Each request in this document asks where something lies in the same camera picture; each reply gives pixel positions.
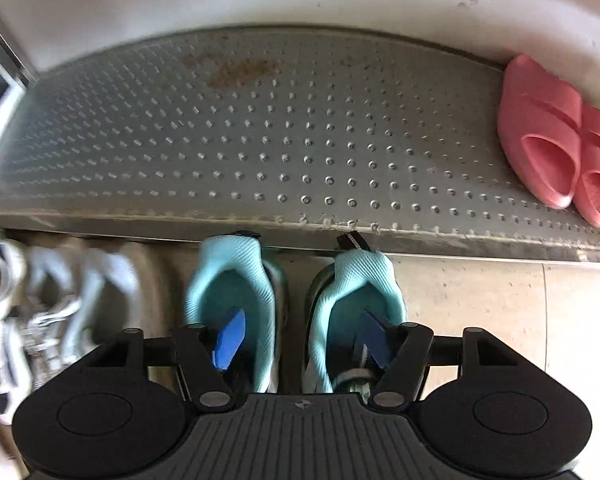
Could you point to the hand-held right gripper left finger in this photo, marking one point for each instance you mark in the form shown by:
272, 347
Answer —
230, 340

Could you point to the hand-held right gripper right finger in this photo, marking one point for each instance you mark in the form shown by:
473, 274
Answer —
375, 337

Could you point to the teal knit sneaker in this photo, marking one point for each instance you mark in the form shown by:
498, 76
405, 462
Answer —
352, 280
230, 275

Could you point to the grey perforated metal shoe rack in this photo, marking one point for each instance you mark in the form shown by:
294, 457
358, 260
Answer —
280, 135

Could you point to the grey and white sneaker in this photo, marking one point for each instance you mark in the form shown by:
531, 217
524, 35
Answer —
112, 280
55, 310

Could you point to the black and white sneaker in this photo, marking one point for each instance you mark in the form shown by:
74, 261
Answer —
0, 340

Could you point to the pink slide slipper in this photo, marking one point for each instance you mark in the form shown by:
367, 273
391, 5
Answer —
597, 180
535, 125

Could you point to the white plastic frame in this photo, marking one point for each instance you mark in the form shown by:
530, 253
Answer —
7, 95

